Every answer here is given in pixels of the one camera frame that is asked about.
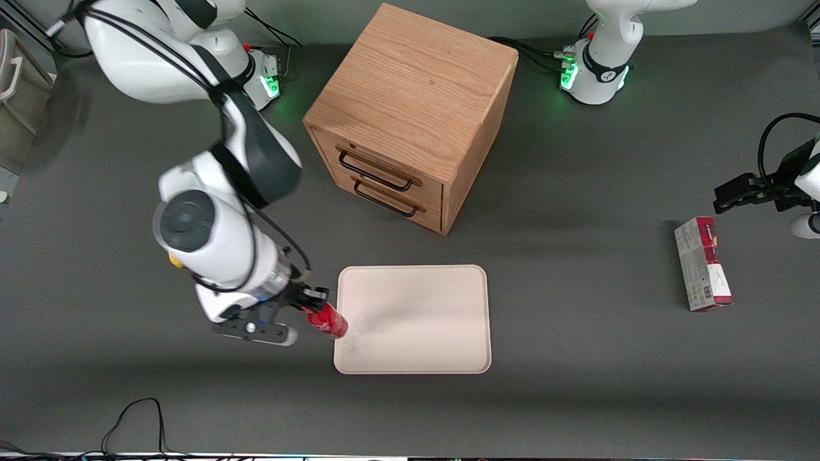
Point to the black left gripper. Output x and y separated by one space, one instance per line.
781 188

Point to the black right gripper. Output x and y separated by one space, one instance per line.
296 296

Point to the red coke bottle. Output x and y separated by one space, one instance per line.
330 322

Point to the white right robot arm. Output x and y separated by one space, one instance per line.
211 243

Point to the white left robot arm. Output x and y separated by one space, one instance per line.
605 70

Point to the beige rectangular tray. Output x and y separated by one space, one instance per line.
423 320

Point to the grey and red carton box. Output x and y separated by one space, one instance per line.
699 269

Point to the yellow lemon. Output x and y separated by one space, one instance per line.
173 260

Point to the wooden drawer cabinet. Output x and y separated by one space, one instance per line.
416 83

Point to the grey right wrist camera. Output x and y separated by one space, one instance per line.
278 335

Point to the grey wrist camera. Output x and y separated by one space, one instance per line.
278 335
806 226

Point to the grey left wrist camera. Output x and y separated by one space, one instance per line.
806 226

